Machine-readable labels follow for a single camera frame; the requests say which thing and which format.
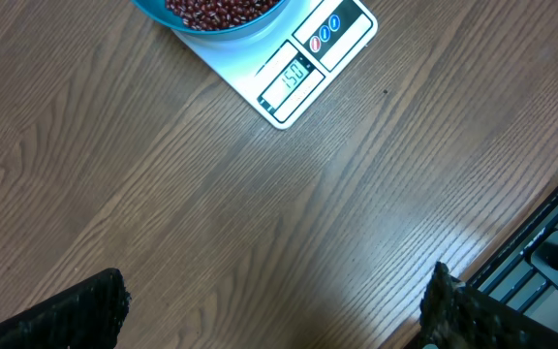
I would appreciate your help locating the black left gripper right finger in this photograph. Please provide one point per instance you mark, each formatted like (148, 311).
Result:
(454, 315)

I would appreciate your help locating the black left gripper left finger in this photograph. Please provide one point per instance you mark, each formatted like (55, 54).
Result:
(87, 315)

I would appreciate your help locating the white digital kitchen scale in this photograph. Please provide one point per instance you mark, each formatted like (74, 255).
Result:
(283, 67)

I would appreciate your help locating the teal blue bowl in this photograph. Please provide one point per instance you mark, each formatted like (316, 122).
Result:
(156, 10)

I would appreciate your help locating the red beans in bowl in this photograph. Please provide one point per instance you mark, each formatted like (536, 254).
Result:
(214, 15)

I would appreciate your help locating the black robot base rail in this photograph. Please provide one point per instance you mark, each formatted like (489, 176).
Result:
(521, 277)

